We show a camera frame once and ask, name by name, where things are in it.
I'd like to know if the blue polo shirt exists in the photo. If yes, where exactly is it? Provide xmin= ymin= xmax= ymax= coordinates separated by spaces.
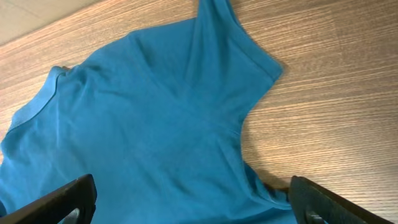
xmin=1 ymin=0 xmax=295 ymax=223

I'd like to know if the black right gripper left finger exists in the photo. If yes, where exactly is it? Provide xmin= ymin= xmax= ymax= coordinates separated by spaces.
xmin=1 ymin=174 xmax=97 ymax=224

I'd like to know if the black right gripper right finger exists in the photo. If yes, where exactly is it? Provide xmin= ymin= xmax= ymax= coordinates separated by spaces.
xmin=289 ymin=176 xmax=393 ymax=224

